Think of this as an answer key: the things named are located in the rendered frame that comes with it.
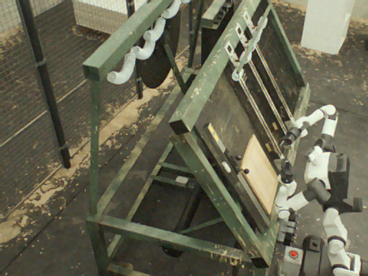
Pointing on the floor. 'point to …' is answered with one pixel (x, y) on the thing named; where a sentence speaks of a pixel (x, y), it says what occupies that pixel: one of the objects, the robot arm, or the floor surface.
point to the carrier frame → (95, 226)
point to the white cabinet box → (326, 24)
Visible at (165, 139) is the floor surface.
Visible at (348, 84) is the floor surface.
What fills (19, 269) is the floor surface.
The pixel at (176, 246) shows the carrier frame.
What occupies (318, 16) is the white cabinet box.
